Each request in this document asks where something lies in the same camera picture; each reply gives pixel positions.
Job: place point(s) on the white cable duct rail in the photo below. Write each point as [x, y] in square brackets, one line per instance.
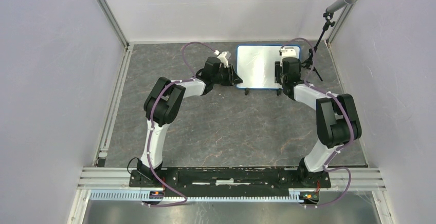
[159, 196]

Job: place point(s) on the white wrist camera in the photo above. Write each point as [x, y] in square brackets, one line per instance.
[288, 52]
[223, 56]

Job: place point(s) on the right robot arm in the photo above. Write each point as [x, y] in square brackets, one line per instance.
[337, 120]

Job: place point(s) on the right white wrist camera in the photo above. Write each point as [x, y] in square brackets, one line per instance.
[288, 52]

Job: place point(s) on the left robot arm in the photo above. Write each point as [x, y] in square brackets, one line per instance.
[164, 101]

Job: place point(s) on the black microphone stand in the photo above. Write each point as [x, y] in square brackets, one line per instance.
[308, 63]

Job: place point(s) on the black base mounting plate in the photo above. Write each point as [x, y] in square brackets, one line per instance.
[234, 182]

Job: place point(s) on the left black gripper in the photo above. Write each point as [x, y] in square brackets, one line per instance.
[232, 78]

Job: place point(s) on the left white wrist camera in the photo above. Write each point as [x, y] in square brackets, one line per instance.
[223, 56]

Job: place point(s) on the blue framed whiteboard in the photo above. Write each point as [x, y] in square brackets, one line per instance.
[256, 66]

